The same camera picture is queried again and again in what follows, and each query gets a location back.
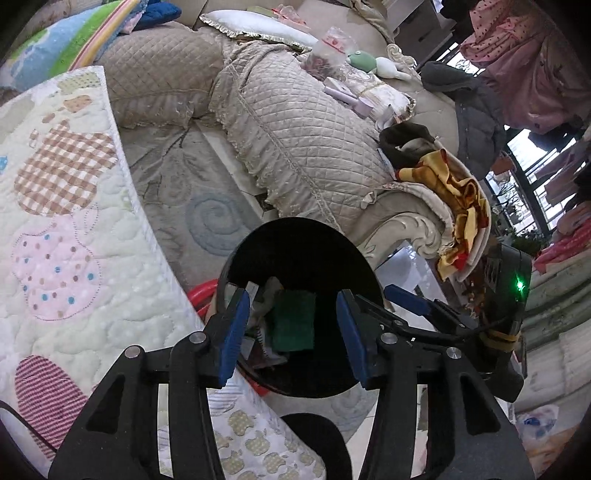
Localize dark grey jacket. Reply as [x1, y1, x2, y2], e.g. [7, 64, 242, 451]
[420, 61, 507, 180]

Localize white satin cushion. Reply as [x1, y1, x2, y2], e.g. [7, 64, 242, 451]
[199, 10, 318, 50]

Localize red plastic bag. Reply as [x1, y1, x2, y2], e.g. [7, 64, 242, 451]
[187, 279, 270, 397]

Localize green scouring pad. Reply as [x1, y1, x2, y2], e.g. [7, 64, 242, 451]
[270, 290, 315, 353]

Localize black trash bin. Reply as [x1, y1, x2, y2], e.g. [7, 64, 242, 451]
[215, 217, 383, 399]

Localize patchwork quilt table cover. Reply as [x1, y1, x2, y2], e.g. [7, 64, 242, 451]
[0, 65, 327, 480]

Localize clear snack bag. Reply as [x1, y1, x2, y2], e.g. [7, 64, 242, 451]
[301, 26, 356, 81]

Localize pink hanging garment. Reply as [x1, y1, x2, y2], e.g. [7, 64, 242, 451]
[460, 1, 590, 134]

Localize colourful striped blanket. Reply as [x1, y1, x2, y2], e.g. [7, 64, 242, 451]
[1, 0, 147, 92]

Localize purple handheld device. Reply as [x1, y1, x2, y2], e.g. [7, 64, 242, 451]
[324, 86, 374, 119]

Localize beige tufted sofa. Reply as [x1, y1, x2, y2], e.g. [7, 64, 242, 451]
[0, 0, 491, 269]

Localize green plush toy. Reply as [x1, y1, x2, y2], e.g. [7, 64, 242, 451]
[346, 50, 412, 81]

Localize yellow red cloth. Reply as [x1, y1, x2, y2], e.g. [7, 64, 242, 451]
[396, 148, 491, 282]

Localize white barcode label box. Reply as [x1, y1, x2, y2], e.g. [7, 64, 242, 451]
[240, 277, 281, 361]

